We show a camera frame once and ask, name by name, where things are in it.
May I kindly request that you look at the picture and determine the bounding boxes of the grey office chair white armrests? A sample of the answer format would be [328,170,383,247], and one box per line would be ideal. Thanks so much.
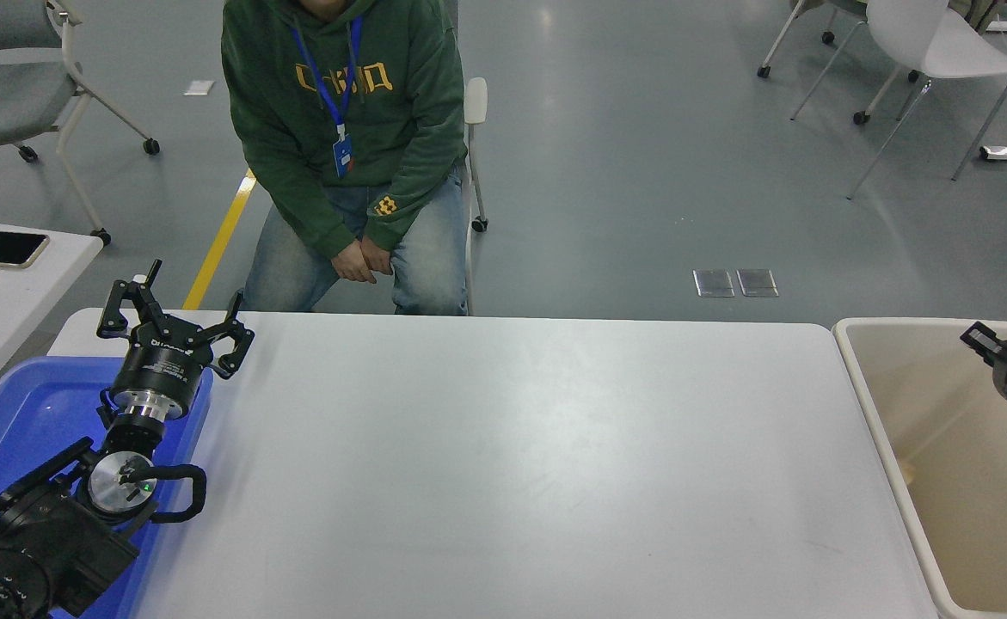
[447,0,491,316]

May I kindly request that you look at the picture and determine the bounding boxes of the smartphone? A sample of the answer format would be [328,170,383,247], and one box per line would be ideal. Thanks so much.
[0,230,51,270]

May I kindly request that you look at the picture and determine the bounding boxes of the person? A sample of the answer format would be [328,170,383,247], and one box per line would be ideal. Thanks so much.
[220,0,470,316]
[949,0,1007,28]

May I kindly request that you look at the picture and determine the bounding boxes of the person's left hand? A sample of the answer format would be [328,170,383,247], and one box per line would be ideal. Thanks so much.
[359,236,396,277]

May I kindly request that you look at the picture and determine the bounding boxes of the large pale bin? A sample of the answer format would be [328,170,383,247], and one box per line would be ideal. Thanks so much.
[832,317,1007,619]

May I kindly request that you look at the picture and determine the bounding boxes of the white chair thin metal legs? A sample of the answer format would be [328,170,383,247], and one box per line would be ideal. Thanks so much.
[789,0,1007,200]

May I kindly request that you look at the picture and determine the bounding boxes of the white chair legs with casters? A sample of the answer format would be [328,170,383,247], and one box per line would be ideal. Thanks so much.
[756,0,922,126]

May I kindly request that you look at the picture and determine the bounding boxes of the person's right hand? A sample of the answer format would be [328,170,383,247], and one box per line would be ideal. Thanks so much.
[330,242,380,285]

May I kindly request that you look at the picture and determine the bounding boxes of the white side table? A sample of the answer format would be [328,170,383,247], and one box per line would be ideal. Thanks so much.
[0,217,105,414]

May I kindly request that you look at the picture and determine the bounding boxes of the blue plastic tray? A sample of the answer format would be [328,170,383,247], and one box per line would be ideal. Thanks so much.
[0,357,214,619]

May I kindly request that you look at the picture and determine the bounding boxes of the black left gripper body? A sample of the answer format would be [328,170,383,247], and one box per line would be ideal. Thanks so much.
[112,337,212,412]

